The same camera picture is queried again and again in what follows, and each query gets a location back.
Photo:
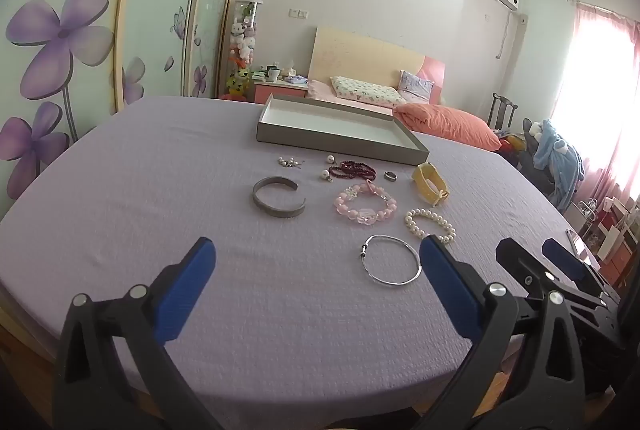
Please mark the grey cardboard tray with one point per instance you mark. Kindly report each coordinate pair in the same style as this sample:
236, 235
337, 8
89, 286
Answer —
325, 145

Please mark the grey metal cuff bangle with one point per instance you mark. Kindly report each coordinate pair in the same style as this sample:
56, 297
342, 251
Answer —
275, 212

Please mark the white mug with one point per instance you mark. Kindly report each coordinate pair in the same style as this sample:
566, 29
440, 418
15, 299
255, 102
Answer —
273, 74

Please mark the pink curtain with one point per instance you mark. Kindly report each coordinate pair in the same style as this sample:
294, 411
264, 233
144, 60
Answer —
600, 110

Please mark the beige and pink headboard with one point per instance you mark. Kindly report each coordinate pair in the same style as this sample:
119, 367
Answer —
360, 55

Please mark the thin silver bangle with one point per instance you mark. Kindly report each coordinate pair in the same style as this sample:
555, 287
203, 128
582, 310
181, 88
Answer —
363, 254

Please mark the purple patterned pillow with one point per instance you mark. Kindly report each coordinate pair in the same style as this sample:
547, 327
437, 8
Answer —
415, 85

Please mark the orange pillow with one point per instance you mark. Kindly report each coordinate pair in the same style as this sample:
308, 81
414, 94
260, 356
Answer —
450, 125

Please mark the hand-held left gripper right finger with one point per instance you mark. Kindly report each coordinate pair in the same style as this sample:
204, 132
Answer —
450, 290

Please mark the blue plush garment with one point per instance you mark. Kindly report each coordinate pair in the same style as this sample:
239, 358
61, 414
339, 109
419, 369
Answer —
555, 155

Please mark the floral sliding wardrobe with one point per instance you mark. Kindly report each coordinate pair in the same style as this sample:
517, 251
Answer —
75, 35

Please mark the white floral pillow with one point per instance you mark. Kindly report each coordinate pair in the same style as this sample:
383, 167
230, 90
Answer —
365, 91

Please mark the white wall socket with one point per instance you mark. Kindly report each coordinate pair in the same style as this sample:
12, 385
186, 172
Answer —
299, 13

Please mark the cluster of small pearl earrings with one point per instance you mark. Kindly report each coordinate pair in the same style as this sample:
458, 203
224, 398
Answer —
287, 162

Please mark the pink nightstand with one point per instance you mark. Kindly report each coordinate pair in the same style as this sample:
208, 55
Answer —
275, 92

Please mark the purple tablecloth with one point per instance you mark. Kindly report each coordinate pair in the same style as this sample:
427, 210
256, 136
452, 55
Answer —
150, 210

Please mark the dark wooden chair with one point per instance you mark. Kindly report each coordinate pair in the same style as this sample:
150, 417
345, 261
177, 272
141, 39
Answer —
500, 105

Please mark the clear tube of plush toys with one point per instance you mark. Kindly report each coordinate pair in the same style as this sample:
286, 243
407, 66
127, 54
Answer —
245, 40

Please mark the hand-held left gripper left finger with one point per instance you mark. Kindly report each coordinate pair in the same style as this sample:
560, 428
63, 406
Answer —
190, 290

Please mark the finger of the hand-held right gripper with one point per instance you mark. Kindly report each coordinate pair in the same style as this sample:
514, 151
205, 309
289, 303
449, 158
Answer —
562, 257
520, 267

